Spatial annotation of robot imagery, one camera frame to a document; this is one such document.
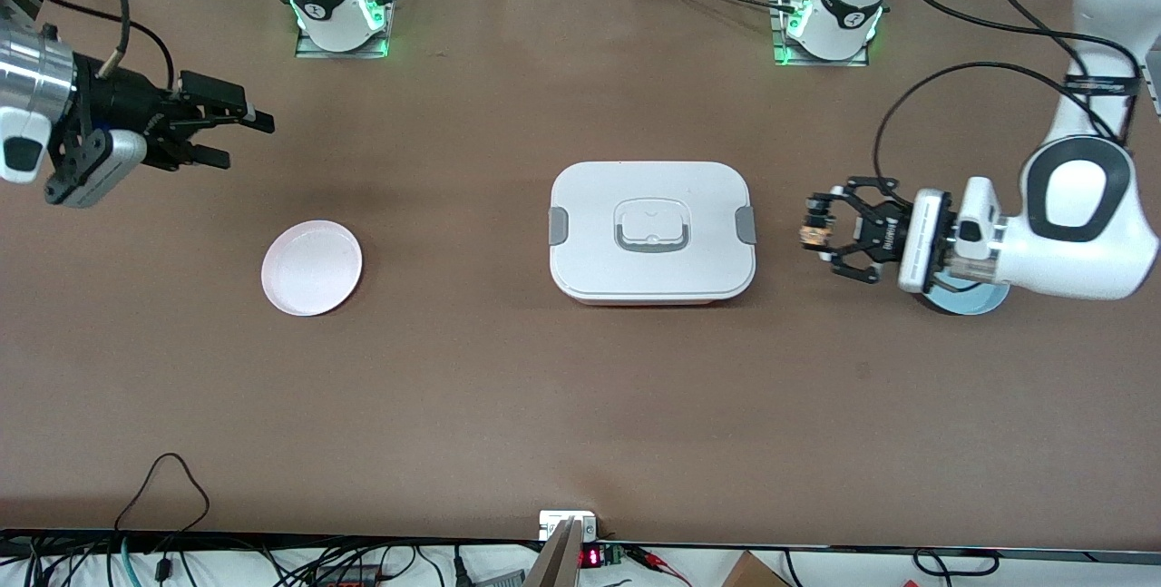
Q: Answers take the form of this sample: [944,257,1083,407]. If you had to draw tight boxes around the orange and black switch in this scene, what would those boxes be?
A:
[800,213,836,251]

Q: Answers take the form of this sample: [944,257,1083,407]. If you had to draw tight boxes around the light blue plate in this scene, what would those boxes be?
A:
[916,277,1011,317]

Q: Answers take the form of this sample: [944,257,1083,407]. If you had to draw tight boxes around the pink plate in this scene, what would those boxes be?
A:
[261,220,364,317]

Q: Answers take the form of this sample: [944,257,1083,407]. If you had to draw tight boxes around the white lunch box grey latches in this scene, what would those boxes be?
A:
[549,161,756,305]

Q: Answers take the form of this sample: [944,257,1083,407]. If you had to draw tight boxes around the brown cardboard box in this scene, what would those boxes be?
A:
[721,551,790,587]

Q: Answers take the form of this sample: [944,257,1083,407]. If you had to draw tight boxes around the small white device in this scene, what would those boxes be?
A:
[539,511,598,542]

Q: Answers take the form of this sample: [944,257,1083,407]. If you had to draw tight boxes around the brown wooden strip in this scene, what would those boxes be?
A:
[524,517,583,587]

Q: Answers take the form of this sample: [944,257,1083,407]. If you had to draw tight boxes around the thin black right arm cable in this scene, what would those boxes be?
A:
[41,2,176,98]

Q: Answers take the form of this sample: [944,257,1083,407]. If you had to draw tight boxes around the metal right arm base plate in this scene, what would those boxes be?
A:
[295,0,398,59]

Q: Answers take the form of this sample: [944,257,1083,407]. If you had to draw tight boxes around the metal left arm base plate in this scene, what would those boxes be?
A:
[771,0,872,68]

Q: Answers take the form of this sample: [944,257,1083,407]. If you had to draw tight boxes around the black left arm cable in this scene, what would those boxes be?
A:
[873,0,1142,207]

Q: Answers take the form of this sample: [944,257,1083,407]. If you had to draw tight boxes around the black looped cable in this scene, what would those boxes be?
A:
[113,453,211,538]

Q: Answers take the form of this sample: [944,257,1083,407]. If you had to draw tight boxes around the teal cable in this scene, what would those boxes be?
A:
[107,537,139,587]

